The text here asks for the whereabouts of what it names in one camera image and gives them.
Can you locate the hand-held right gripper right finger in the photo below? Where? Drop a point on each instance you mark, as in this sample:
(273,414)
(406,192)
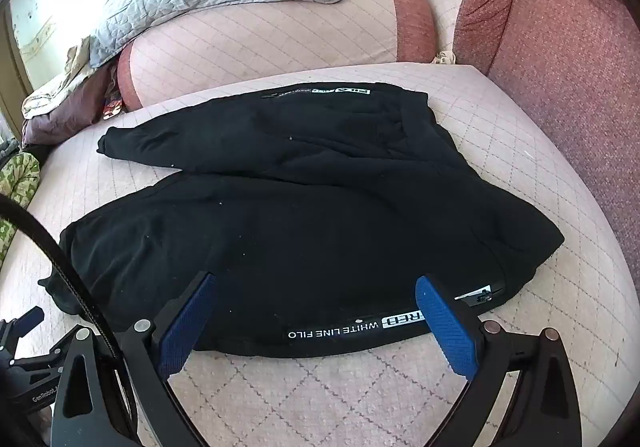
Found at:
(447,327)

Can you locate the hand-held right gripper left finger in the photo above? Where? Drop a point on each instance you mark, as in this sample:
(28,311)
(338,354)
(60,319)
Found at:
(186,324)

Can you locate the purple cloth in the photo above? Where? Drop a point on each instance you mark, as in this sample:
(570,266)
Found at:
(70,112)

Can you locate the colourful small packet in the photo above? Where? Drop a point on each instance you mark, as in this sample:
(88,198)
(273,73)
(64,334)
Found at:
(112,108)

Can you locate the black pants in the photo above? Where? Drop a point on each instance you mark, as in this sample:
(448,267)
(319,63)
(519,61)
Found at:
(310,227)

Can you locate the pink quilted bed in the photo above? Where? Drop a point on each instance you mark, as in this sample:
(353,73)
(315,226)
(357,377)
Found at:
(525,207)

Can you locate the red patterned sofa cushion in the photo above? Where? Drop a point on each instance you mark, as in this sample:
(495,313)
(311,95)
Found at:
(560,67)

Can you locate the green patterned cloth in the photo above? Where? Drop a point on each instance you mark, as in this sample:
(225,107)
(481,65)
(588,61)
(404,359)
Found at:
(15,197)

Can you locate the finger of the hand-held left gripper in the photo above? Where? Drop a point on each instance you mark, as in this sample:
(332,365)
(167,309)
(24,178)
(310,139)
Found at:
(22,324)

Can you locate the pink bolster pillow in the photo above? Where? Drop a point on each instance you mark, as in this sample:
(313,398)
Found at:
(280,42)

